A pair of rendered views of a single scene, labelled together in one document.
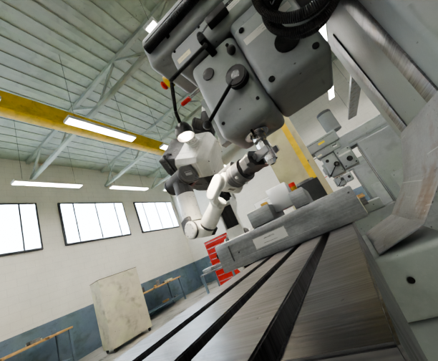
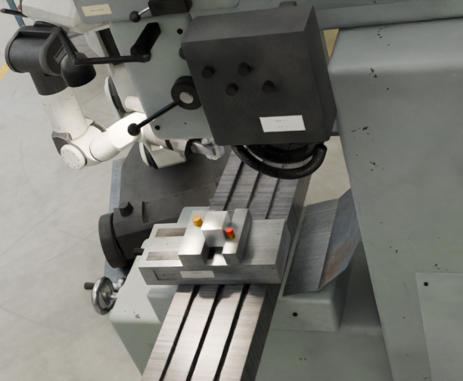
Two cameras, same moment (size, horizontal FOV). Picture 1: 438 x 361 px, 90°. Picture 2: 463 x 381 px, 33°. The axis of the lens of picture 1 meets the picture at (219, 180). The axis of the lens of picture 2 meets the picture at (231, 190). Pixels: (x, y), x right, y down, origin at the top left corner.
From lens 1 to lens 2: 1.53 m
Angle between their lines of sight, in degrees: 56
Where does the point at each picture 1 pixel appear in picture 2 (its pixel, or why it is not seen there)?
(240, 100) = (187, 114)
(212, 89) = (145, 78)
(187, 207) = (63, 119)
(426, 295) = (300, 321)
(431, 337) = (296, 334)
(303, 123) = not seen: outside the picture
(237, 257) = (162, 277)
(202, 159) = not seen: hidden behind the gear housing
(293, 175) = not seen: outside the picture
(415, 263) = (301, 308)
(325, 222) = (247, 278)
